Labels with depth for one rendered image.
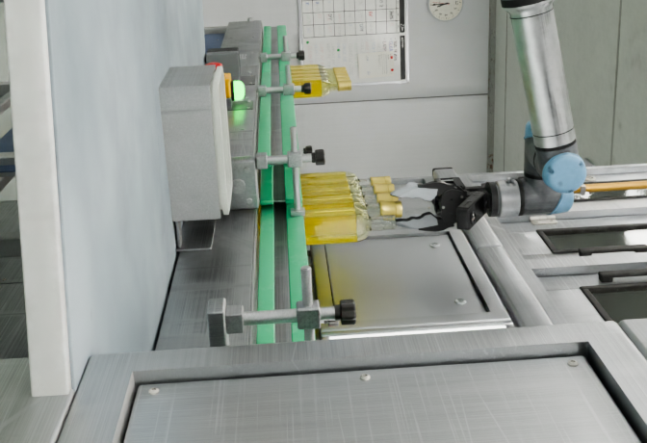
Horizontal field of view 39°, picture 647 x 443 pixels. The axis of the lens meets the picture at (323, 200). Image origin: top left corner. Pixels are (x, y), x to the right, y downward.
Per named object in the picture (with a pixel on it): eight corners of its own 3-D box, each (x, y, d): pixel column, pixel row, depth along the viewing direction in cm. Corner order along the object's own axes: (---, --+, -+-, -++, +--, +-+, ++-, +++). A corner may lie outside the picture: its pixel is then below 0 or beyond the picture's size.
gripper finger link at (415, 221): (391, 226, 189) (434, 214, 188) (395, 237, 183) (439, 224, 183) (388, 213, 188) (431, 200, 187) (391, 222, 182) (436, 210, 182)
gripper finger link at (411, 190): (387, 188, 186) (431, 195, 187) (391, 196, 180) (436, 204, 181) (390, 173, 185) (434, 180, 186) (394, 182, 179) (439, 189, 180)
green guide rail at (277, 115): (257, 168, 169) (300, 166, 170) (256, 163, 169) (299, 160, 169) (264, 28, 335) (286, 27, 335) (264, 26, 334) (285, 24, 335)
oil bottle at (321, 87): (264, 100, 293) (351, 95, 294) (263, 83, 291) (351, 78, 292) (265, 96, 298) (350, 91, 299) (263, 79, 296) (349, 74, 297)
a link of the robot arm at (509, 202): (520, 221, 182) (521, 183, 180) (497, 222, 182) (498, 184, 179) (510, 209, 189) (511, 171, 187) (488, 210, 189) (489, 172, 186)
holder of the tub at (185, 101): (175, 252, 149) (223, 249, 150) (158, 88, 140) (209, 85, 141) (185, 217, 166) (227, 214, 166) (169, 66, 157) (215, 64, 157)
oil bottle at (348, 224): (260, 248, 174) (372, 242, 174) (258, 221, 172) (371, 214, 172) (260, 238, 179) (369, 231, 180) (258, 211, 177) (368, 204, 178)
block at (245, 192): (220, 212, 167) (259, 210, 167) (217, 163, 164) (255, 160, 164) (221, 206, 170) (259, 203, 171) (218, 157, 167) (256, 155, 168)
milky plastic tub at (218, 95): (174, 222, 148) (229, 220, 148) (161, 86, 140) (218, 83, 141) (184, 189, 164) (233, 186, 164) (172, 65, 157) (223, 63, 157)
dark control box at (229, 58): (206, 86, 228) (240, 84, 229) (203, 54, 226) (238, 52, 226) (208, 79, 236) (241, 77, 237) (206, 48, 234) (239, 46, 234)
